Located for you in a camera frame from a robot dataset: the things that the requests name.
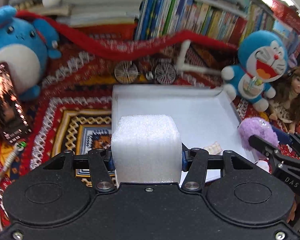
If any white braided charging cable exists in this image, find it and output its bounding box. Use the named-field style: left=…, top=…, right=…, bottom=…
left=0, top=141, right=27, bottom=231

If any red plastic basket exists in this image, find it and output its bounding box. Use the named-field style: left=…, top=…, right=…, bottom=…
left=271, top=0, right=300, bottom=34

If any brown haired doll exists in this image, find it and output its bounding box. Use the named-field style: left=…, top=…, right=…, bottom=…
left=269, top=67, right=300, bottom=133

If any row of upright books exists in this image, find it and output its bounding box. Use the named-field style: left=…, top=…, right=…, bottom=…
left=135, top=0, right=300, bottom=60

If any blue round plush toy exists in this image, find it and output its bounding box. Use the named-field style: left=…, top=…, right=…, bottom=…
left=0, top=5, right=61, bottom=101

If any miniature bicycle model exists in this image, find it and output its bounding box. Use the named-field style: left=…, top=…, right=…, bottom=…
left=114, top=57, right=177, bottom=85

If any stack of books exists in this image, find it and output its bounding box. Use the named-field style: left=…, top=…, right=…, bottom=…
left=28, top=0, right=142, bottom=27

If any pink plaid tissue pack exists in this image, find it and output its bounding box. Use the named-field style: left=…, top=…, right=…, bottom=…
left=204, top=141, right=222, bottom=155

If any Doraemon plush toy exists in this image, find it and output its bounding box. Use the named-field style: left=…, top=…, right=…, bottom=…
left=221, top=30, right=288, bottom=112

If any purple fluffy plush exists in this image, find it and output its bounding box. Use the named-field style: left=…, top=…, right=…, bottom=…
left=238, top=117, right=279, bottom=160

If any white foam block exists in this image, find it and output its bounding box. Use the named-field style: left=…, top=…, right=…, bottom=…
left=111, top=115, right=183, bottom=184

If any blue patterned scrunchie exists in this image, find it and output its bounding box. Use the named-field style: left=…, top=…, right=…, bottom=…
left=272, top=126, right=291, bottom=145

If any smartphone with lit screen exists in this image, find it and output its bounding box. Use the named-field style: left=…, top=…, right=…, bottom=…
left=0, top=62, right=32, bottom=144

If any white pink towel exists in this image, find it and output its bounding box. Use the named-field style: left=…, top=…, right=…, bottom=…
left=255, top=160, right=270, bottom=173

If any white pvc pipe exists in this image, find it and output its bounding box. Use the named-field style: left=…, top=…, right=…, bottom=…
left=175, top=40, right=221, bottom=76

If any white shallow box tray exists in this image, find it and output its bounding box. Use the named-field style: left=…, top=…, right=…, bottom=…
left=111, top=84, right=260, bottom=183

